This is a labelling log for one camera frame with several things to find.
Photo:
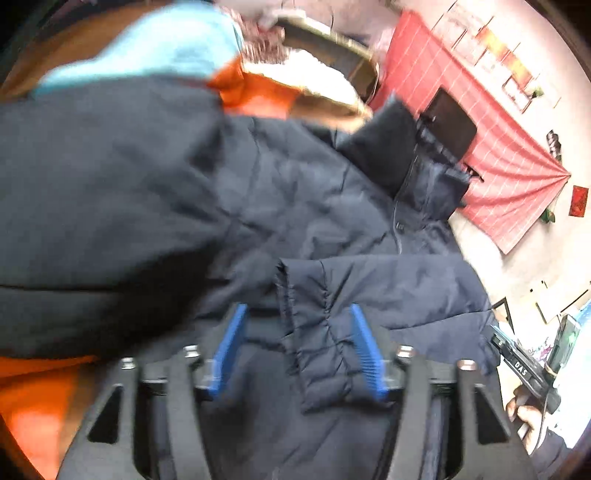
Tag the dark wall photo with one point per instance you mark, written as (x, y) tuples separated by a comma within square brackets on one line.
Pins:
[(554, 145)]

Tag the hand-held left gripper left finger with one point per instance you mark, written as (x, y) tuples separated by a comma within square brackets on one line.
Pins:
[(227, 353)]

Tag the red paper wall decoration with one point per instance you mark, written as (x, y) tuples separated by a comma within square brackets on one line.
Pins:
[(579, 201)]

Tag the person's right hand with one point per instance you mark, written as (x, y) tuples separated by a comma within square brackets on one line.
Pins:
[(526, 420)]

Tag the green wall ornament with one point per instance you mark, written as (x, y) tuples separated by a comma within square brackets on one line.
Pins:
[(548, 215)]

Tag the row of wall certificates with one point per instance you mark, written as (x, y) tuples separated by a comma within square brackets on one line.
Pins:
[(498, 46)]

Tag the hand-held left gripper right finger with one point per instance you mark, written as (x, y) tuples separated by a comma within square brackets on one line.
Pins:
[(369, 357)]

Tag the floral patterned pillow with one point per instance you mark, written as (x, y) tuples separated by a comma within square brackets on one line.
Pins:
[(258, 44)]

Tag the navy padded jacket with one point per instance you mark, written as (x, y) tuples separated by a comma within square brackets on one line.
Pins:
[(184, 184)]

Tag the wooden desk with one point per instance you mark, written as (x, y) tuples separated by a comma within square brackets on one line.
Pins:
[(332, 48)]

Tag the black office chair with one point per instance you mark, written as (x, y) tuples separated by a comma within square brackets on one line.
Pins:
[(450, 122)]

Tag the person's right forearm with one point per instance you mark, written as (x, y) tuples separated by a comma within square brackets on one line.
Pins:
[(551, 457)]

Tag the red checked wall cloth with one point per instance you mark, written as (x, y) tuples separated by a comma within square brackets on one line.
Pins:
[(508, 175)]

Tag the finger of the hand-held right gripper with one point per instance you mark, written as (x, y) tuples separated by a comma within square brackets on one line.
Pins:
[(499, 340)]

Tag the wooden chair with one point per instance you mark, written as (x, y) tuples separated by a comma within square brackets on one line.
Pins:
[(554, 300)]

